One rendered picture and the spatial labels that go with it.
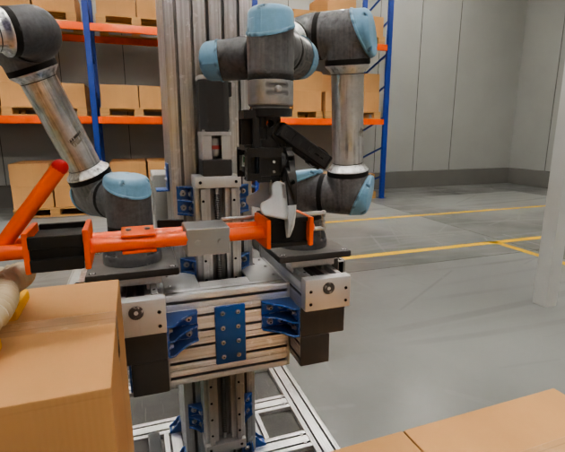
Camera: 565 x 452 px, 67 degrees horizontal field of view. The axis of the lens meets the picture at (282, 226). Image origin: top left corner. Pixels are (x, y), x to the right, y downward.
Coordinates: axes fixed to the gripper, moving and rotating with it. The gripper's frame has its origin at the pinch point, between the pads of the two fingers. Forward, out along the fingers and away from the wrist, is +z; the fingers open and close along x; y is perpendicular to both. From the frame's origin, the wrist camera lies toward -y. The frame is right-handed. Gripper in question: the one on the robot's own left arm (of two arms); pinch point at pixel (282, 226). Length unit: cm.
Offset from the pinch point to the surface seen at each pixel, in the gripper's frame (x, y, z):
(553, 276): -161, -284, 96
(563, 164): -163, -280, 8
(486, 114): -832, -855, -56
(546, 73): -750, -948, -150
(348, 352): -151, -98, 122
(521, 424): -10, -78, 67
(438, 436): -14, -51, 67
